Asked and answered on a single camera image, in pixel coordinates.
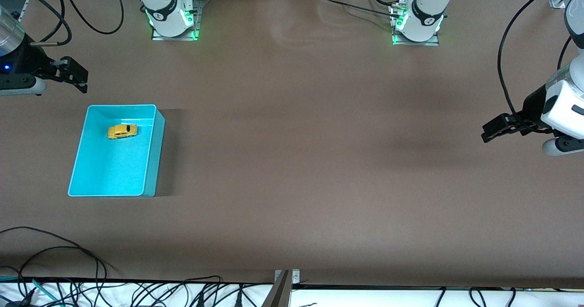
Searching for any yellow beetle toy car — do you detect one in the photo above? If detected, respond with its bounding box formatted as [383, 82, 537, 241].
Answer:
[107, 124, 138, 140]

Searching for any turquoise plastic bin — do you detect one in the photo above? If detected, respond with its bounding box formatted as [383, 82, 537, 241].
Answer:
[68, 104, 166, 197]

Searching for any large table cover mat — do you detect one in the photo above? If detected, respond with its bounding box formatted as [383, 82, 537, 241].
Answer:
[0, 0, 584, 289]

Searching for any grey diagonal bar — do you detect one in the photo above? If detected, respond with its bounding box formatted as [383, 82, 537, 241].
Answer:
[261, 271, 292, 307]

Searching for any black cable with metal plug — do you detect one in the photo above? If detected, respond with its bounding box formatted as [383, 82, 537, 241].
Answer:
[9, 0, 72, 47]

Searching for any black looped right arm cable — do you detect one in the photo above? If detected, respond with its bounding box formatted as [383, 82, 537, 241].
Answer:
[58, 0, 125, 35]

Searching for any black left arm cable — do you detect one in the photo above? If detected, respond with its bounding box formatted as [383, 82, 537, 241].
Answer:
[497, 0, 573, 123]
[557, 36, 576, 70]

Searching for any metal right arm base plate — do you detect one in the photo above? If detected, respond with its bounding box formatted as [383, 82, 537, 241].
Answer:
[151, 0, 202, 42]

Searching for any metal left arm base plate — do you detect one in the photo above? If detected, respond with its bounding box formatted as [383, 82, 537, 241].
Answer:
[390, 4, 441, 47]

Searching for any long looped black cable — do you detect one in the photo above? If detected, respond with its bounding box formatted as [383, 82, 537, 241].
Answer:
[0, 226, 109, 298]

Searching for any black base power cable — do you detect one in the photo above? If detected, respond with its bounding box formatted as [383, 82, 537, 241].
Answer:
[326, 0, 404, 19]

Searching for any teal cable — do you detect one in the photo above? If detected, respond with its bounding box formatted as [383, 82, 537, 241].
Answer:
[0, 275, 62, 307]

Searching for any metal table edge bracket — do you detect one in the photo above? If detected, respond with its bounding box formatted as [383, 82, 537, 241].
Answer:
[274, 269, 301, 284]

